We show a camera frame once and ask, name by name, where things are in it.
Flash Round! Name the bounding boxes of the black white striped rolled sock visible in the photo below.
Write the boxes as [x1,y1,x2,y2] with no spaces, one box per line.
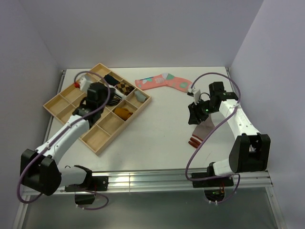
[106,97,121,106]

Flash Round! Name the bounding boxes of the aluminium frame rail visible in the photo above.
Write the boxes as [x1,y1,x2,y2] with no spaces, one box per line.
[22,168,274,195]

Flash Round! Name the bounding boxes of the brown argyle rolled sock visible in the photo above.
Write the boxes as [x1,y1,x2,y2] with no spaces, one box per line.
[115,81,134,95]

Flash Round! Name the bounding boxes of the grey rolled sock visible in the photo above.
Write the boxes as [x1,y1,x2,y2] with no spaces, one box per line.
[134,90,147,103]

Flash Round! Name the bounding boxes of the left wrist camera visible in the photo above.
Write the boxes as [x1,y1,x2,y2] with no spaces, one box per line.
[73,75,93,93]

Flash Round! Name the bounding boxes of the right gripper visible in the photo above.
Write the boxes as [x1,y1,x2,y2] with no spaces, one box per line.
[188,98,218,125]

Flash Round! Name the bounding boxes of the mustard yellow rolled sock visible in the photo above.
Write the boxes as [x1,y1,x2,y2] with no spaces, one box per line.
[114,107,133,121]

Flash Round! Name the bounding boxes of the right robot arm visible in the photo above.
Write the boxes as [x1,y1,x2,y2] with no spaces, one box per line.
[187,82,271,186]

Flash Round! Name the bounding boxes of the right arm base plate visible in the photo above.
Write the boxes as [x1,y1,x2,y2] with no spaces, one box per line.
[192,172,234,188]

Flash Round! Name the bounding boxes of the wooden divided tray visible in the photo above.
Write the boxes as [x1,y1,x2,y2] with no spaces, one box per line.
[43,63,152,155]

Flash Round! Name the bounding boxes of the dark teal rolled sock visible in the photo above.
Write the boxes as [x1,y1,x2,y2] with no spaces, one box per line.
[104,74,120,86]

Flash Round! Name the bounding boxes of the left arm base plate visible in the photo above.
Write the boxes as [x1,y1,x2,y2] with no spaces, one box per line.
[64,176,109,192]

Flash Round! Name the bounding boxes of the pink patterned sock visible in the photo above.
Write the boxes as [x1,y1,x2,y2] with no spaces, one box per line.
[135,73,192,93]

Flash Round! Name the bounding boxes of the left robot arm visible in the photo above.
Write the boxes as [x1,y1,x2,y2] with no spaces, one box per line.
[18,83,113,196]

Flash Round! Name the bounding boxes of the taupe sock with red stripes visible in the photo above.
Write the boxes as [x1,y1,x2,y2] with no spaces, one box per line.
[188,116,215,148]

